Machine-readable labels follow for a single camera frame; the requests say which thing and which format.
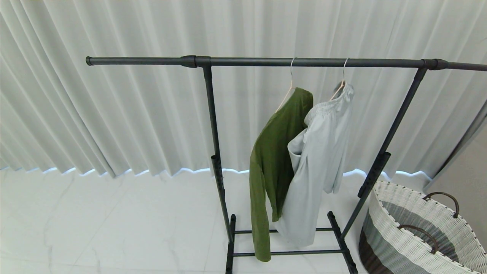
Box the pink clothes hanger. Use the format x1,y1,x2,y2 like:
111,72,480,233
275,58,297,113
329,58,350,102

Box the pale grey shorts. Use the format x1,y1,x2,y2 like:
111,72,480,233
275,82,355,248

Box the black clothes rack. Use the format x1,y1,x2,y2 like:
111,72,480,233
86,55,487,274

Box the green garment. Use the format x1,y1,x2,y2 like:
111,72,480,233
249,87,314,262

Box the white curtain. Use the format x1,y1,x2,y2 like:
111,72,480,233
0,0,487,179

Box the white laundry basket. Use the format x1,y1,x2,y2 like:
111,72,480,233
358,181,487,274

